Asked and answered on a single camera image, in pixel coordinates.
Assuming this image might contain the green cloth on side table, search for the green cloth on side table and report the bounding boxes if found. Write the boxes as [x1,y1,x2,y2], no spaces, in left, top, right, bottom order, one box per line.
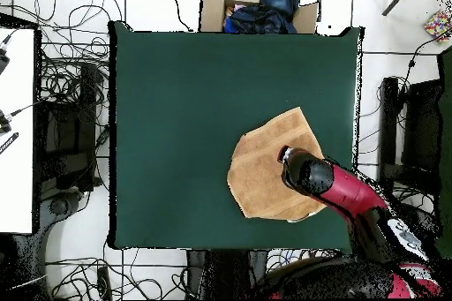
[418,46,452,260]

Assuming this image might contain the dark round stand base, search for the dark round stand base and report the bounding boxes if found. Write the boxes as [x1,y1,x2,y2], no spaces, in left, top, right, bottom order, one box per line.
[402,203,442,244]

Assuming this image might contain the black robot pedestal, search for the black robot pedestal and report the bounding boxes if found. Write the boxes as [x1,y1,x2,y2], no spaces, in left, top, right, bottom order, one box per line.
[186,249,269,300]

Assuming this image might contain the tangled black floor cables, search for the tangled black floor cables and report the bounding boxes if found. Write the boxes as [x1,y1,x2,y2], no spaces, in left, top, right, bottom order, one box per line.
[266,159,435,270]
[45,256,188,300]
[10,0,123,104]

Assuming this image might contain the white side desk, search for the white side desk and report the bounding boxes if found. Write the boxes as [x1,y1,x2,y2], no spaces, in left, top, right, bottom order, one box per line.
[0,26,36,235]

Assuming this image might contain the colourful dotted cloth item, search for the colourful dotted cloth item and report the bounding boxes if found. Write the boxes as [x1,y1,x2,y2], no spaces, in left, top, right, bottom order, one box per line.
[423,10,452,45]

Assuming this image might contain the black power strip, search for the black power strip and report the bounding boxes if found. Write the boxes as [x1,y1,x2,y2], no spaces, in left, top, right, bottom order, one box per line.
[96,265,112,300]

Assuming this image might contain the tan terry towel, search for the tan terry towel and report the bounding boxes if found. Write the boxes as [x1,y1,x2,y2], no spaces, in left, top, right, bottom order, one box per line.
[226,106,328,223]

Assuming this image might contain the brown cardboard box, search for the brown cardboard box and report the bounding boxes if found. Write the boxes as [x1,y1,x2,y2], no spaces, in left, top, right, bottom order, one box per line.
[199,0,320,34]

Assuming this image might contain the dark green table cloth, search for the dark green table cloth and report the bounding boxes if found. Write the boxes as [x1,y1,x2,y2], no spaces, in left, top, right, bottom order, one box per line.
[108,19,365,251]

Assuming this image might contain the dark blue clothing pile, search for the dark blue clothing pile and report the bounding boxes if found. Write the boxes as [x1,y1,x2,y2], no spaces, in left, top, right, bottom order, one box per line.
[223,0,301,34]

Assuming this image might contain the black floor stand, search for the black floor stand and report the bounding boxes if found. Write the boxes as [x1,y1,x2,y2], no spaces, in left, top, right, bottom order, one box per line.
[34,62,107,192]
[377,76,442,203]

